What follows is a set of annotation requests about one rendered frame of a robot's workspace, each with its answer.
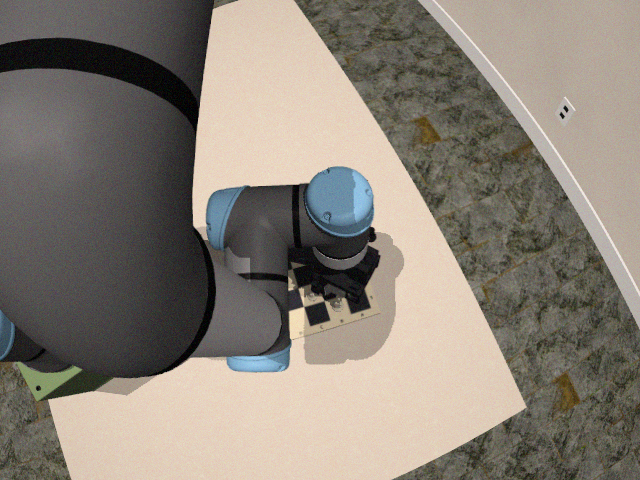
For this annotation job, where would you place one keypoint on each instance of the cream and black chessboard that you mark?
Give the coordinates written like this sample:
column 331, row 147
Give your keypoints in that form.
column 311, row 317

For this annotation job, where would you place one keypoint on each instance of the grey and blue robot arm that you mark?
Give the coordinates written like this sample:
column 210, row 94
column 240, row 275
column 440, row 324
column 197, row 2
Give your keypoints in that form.
column 99, row 262

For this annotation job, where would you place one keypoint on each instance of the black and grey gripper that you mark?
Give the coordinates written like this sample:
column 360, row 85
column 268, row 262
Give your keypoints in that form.
column 354, row 277

